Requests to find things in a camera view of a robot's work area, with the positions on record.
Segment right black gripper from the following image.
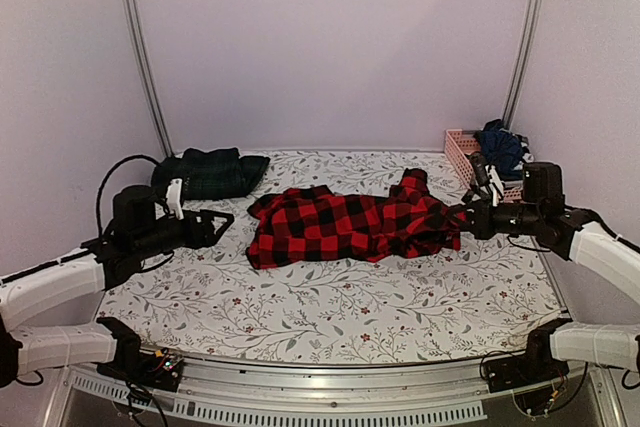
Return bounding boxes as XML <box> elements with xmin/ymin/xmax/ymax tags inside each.
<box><xmin>448</xmin><ymin>195</ymin><xmax>544</xmax><ymax>240</ymax></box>

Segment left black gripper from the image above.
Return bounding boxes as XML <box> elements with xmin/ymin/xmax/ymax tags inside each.
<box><xmin>135</xmin><ymin>210</ymin><xmax>235</xmax><ymax>261</ymax></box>

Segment dark green plaid skirt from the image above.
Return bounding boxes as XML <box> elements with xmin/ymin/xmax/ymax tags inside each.
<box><xmin>151</xmin><ymin>148</ymin><xmax>270</xmax><ymax>201</ymax></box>

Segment red black plaid shirt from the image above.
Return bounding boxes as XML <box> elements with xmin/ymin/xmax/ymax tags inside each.
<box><xmin>246</xmin><ymin>169</ymin><xmax>462</xmax><ymax>270</ymax></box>

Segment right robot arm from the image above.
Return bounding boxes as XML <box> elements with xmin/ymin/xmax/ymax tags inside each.
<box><xmin>452</xmin><ymin>155</ymin><xmax>639</xmax><ymax>383</ymax></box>

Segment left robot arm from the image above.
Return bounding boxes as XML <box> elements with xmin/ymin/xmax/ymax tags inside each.
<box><xmin>1</xmin><ymin>178</ymin><xmax>234</xmax><ymax>390</ymax></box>

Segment pink plastic basket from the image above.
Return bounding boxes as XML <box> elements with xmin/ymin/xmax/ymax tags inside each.
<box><xmin>443</xmin><ymin>128</ymin><xmax>526</xmax><ymax>203</ymax></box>

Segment dark blue garment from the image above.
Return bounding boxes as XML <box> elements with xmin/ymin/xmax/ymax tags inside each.
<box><xmin>473</xmin><ymin>119</ymin><xmax>534</xmax><ymax>181</ymax></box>

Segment floral patterned table mat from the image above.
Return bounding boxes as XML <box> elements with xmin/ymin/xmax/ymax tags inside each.
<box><xmin>97</xmin><ymin>148</ymin><xmax>564</xmax><ymax>366</ymax></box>

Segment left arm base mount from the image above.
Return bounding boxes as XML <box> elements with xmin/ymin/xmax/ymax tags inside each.
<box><xmin>96</xmin><ymin>317</ymin><xmax>184</xmax><ymax>392</ymax></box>

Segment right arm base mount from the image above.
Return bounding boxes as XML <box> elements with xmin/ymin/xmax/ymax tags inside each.
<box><xmin>479</xmin><ymin>319</ymin><xmax>570</xmax><ymax>417</ymax></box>

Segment front aluminium rail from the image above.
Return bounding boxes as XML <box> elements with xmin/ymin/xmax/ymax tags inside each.
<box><xmin>42</xmin><ymin>331</ymin><xmax>626</xmax><ymax>427</ymax></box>

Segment right aluminium frame post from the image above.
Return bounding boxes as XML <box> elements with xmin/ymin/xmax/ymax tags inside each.
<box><xmin>502</xmin><ymin>0</ymin><xmax>543</xmax><ymax>128</ymax></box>

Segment aluminium frame post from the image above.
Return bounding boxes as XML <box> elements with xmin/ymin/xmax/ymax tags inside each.
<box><xmin>502</xmin><ymin>0</ymin><xmax>543</xmax><ymax>128</ymax></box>
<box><xmin>122</xmin><ymin>0</ymin><xmax>174</xmax><ymax>157</ymax></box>

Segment left aluminium frame post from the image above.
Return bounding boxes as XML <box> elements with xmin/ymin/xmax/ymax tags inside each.
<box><xmin>122</xmin><ymin>0</ymin><xmax>174</xmax><ymax>157</ymax></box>

